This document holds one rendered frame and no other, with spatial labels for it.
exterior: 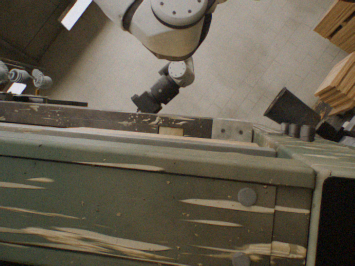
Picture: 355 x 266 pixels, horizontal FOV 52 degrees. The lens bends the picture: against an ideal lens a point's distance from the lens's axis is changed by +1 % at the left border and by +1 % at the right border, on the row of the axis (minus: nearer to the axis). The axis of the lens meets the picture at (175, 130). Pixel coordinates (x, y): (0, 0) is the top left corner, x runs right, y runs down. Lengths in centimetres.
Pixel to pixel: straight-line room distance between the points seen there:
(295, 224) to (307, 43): 644
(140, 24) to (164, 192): 30
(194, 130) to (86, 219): 86
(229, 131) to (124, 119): 34
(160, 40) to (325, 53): 626
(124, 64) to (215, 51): 159
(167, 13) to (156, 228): 29
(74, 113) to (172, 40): 77
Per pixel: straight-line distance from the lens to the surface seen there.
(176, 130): 117
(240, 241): 31
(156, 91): 129
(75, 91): 658
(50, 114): 130
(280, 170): 29
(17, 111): 137
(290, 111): 520
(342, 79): 398
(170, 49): 57
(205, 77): 630
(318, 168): 31
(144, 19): 54
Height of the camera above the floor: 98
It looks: 6 degrees up
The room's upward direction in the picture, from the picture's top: 54 degrees counter-clockwise
